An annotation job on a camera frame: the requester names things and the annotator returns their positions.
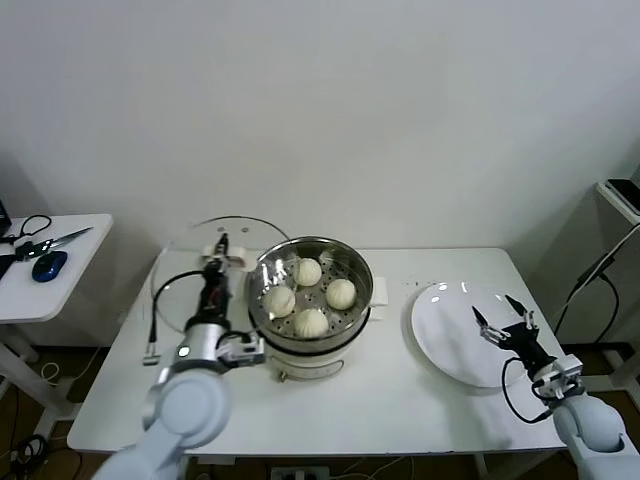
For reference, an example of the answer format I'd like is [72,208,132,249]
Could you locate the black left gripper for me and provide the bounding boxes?
[191,232,234,327]

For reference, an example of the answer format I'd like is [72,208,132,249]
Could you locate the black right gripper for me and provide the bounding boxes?
[471,293,558,374]

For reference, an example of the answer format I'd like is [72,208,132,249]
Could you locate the round glass pot lid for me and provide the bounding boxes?
[150,214,292,337]

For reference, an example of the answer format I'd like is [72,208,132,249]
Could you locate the white steamed baozi bun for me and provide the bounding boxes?
[293,307,331,341]
[292,258,324,288]
[262,285,298,319]
[325,278,358,311]

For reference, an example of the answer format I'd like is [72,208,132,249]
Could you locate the stainless steel steamer basket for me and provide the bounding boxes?
[244,235,391,347]

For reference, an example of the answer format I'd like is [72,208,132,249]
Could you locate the large white plate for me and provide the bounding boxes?
[410,282,536,391]

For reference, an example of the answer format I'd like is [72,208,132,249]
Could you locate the white electric cooker base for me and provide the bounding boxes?
[249,304,386,384]

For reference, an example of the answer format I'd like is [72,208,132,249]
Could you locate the white side table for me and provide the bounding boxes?
[0,213,116,436]

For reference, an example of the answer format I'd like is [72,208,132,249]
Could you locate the blue computer mouse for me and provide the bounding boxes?
[32,250,71,283]

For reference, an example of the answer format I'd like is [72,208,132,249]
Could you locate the black flat device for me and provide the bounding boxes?
[606,178,640,217]

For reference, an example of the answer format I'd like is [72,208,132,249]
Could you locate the black device with lights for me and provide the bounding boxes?
[13,238,57,262]

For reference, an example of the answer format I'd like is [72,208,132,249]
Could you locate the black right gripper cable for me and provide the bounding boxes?
[500,356,557,427]

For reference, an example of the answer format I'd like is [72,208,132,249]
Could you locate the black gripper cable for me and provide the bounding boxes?
[500,356,557,427]
[142,268,209,367]

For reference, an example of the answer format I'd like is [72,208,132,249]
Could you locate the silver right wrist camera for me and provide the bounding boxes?
[530,354,585,402]

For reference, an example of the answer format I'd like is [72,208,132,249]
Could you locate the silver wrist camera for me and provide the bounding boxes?
[218,330,268,368]
[530,354,585,402]

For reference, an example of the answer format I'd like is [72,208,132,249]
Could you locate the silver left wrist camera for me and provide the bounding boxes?
[218,330,268,368]

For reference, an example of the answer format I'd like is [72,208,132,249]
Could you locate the black cable with connector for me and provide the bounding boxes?
[554,229,640,346]

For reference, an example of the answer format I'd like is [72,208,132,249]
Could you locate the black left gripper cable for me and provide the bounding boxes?
[142,268,209,367]

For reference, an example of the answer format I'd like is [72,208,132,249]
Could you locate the black handled scissors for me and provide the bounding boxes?
[8,213,96,251]

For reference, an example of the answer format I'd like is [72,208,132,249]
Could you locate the white floor cable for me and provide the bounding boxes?
[40,343,104,387]

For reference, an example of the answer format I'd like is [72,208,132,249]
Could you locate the black floor cable bundle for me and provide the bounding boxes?
[0,432,51,480]

